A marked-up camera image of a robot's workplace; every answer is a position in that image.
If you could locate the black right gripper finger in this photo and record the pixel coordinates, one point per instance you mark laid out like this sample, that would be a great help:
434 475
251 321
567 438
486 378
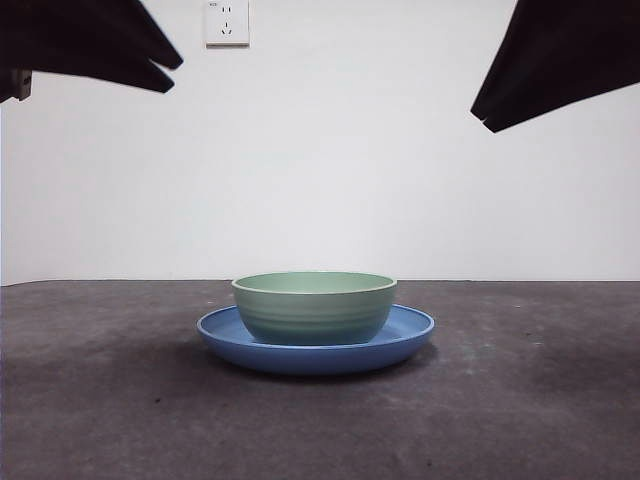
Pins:
550 102
575 40

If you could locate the white wall socket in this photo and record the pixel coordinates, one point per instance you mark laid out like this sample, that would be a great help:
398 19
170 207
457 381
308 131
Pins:
227 30

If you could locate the blue plate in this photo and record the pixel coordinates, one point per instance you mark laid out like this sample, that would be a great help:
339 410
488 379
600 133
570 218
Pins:
315 360

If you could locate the green ribbed bowl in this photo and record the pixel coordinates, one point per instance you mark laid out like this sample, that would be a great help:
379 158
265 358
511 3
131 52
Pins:
315 315

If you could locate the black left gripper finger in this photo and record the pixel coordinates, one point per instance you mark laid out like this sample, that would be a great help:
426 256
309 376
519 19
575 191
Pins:
125 72
100 30

